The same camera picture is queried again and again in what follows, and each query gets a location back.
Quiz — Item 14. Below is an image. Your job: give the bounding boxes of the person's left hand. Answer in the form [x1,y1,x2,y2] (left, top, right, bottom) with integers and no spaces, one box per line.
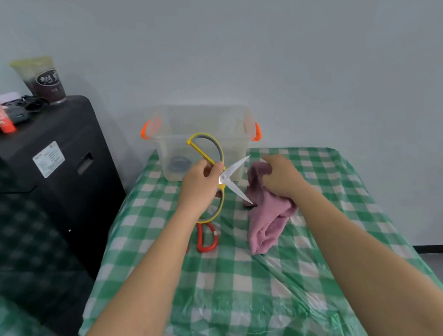
[169,157,232,221]

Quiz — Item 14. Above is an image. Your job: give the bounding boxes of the person's right hand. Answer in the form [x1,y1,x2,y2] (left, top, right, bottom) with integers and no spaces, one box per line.
[258,150,313,205]

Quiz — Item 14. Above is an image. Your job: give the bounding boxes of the yellow grey handled scissors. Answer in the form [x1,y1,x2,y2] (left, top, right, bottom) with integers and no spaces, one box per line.
[183,126,260,225]

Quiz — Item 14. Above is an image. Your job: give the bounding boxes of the pink cloth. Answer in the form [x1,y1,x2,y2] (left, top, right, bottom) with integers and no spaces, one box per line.
[238,157,304,256]

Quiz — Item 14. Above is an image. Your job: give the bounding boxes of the person's right forearm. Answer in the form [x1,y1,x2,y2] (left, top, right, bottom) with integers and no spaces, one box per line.
[290,165,443,336]

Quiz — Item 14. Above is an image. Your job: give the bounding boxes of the person's left forearm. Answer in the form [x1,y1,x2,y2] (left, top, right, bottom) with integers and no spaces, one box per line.
[28,200,229,336]

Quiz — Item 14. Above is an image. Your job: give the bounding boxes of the grey round object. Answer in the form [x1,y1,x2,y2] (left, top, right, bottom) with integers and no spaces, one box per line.
[167,155,193,176]

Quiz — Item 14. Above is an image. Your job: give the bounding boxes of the clear plastic storage bin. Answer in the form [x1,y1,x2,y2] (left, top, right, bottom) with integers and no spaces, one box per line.
[137,92,268,194]

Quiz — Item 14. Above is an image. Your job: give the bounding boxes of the green white checkered tablecloth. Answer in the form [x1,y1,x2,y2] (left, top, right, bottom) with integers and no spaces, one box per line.
[55,112,443,336]

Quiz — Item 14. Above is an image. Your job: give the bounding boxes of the black cabinet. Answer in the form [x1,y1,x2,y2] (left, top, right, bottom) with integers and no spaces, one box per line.
[0,90,145,336]

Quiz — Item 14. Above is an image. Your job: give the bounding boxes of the drink cup with dark label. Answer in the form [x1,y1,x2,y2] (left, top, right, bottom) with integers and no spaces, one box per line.
[9,54,68,110]

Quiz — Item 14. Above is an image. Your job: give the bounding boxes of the black sunglasses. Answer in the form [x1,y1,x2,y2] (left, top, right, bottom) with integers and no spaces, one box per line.
[1,92,50,119]

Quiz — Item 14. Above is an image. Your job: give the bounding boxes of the red handled scissors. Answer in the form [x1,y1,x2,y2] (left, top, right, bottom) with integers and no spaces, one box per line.
[182,219,221,256]

